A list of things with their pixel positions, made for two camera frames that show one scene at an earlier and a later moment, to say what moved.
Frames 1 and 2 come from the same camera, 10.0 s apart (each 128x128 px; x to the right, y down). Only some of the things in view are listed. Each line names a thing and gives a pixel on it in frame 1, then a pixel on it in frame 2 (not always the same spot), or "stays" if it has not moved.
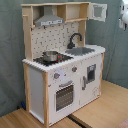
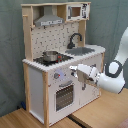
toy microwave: (98, 11) to (75, 12)
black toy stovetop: (60, 58) stays
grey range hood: (48, 18) stays
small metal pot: (50, 55) stays
